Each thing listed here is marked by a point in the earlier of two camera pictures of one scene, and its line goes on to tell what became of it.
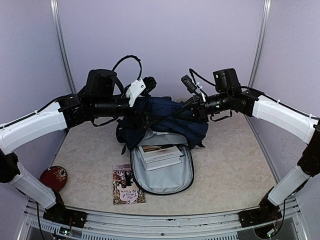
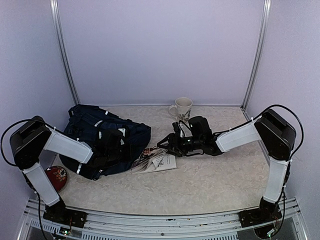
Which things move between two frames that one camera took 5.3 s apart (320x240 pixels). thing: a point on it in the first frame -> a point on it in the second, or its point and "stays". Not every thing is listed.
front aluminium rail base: [208, 226] stays
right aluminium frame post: [262, 43] stays
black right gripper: [195, 114] -> [171, 138]
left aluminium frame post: [58, 28] stays
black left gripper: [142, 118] -> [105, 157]
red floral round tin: [55, 177] stays
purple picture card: [126, 190] -> [153, 159]
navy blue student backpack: [158, 123] -> [116, 141]
